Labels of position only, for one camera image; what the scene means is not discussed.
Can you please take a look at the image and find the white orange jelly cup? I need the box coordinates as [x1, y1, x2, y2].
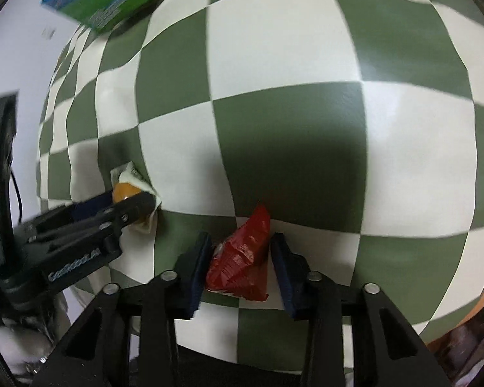
[110, 162, 162, 234]

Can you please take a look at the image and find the small red snack bag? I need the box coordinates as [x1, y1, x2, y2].
[206, 204, 271, 302]

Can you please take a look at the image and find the green white checkered tablecloth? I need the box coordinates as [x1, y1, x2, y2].
[36, 0, 484, 342]

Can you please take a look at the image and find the black cable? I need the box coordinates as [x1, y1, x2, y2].
[8, 168, 24, 225]

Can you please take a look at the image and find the white wall switch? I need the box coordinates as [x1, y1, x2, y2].
[42, 27, 55, 40]

